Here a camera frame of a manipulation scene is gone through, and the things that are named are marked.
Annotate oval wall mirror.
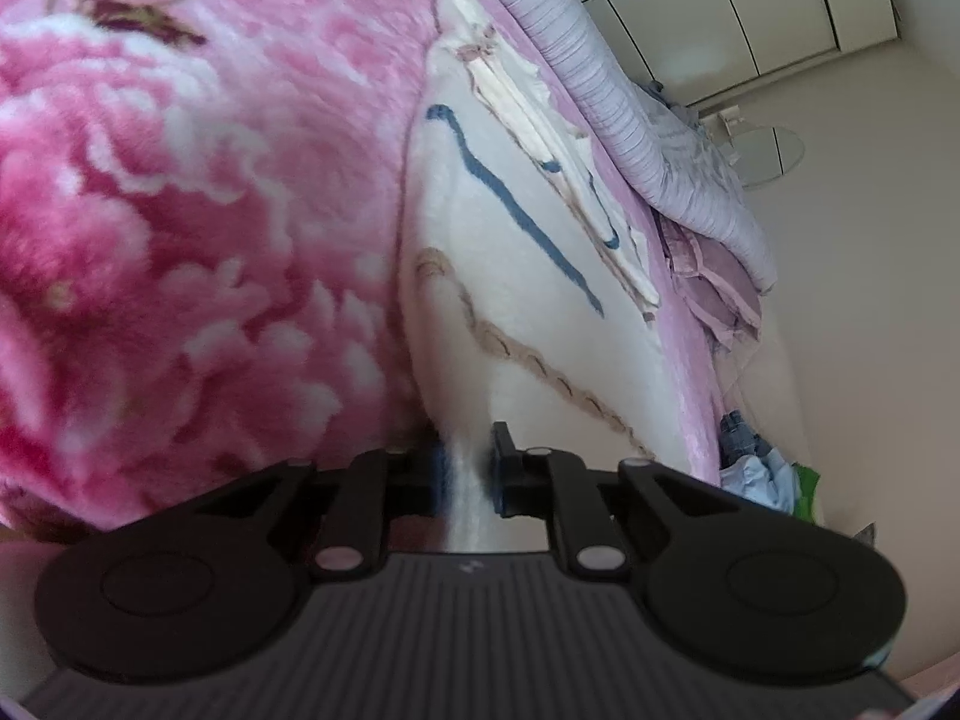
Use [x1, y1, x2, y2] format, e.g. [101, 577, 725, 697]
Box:
[724, 126, 805, 190]

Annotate light blue shirt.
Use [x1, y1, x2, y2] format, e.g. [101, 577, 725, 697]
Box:
[720, 450, 797, 515]

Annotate pink floral blanket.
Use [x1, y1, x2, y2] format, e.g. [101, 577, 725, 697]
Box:
[0, 0, 732, 548]

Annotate white wardrobe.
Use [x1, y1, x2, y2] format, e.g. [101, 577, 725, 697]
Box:
[540, 0, 901, 110]

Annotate blue grey cloth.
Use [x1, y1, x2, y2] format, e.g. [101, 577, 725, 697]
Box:
[649, 79, 702, 128]

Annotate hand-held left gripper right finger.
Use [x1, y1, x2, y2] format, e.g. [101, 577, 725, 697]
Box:
[490, 420, 734, 580]

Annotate purple pillow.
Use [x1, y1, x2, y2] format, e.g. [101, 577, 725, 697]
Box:
[679, 240, 764, 352]
[664, 229, 721, 293]

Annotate green knitted garment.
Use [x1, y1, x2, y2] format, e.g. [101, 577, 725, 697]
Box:
[791, 465, 822, 526]

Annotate lilac striped duvet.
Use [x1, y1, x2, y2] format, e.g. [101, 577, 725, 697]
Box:
[442, 0, 781, 293]

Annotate cream striped sweater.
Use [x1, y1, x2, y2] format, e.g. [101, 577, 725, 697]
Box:
[394, 0, 702, 556]

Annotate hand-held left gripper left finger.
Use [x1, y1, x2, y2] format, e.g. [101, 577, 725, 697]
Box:
[176, 433, 445, 581]

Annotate blue jeans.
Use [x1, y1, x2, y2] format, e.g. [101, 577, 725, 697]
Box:
[718, 409, 766, 470]

